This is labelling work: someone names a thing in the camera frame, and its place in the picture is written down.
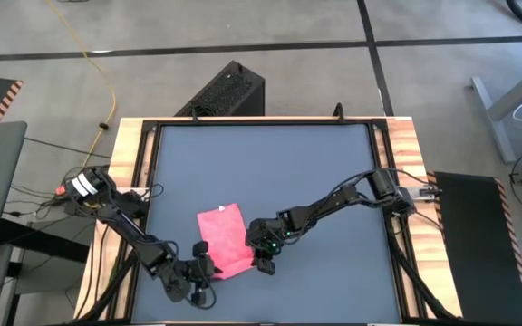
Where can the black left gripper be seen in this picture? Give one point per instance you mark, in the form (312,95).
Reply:
(180,283)

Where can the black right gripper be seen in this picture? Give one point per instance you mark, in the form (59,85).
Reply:
(263,237)

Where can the red terry towel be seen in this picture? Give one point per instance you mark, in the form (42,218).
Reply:
(225,235)

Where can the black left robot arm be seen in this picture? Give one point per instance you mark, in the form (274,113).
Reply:
(125,224)

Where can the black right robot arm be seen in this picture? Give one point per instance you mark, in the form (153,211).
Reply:
(324,206)

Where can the red plug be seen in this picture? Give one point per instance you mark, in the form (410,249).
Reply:
(60,190)

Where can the black floor beam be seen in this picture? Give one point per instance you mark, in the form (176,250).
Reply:
(39,240)

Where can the black computer tower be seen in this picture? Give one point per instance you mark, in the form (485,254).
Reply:
(229,90)

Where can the wooden table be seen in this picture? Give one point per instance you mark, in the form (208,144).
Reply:
(401,145)

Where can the grey desk leg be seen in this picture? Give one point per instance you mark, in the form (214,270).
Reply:
(492,117)

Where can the black metal table frame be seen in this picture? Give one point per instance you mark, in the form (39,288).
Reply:
(265,121)

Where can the grey metal base plate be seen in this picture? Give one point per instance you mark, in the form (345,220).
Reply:
(426,192)

